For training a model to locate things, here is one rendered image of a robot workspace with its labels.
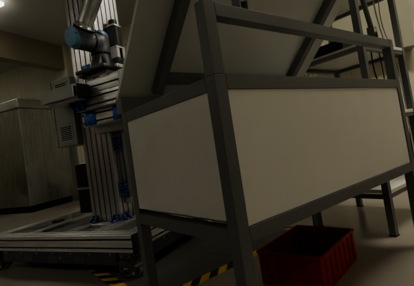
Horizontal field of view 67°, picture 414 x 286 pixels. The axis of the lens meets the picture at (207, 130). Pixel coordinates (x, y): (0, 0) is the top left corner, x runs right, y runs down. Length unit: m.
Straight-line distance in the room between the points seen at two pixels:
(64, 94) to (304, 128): 1.36
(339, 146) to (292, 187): 0.31
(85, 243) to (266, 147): 1.33
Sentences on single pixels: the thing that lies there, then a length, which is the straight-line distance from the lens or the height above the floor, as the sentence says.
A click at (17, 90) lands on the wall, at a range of 8.01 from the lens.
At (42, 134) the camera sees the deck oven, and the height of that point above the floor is 1.21.
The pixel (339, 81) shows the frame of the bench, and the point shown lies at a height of 0.79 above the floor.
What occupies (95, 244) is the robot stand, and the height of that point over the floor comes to 0.18.
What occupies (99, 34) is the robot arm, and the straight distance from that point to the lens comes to 2.02.
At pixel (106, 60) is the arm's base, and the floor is 1.21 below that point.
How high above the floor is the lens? 0.62
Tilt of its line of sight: 3 degrees up
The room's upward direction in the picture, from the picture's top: 9 degrees counter-clockwise
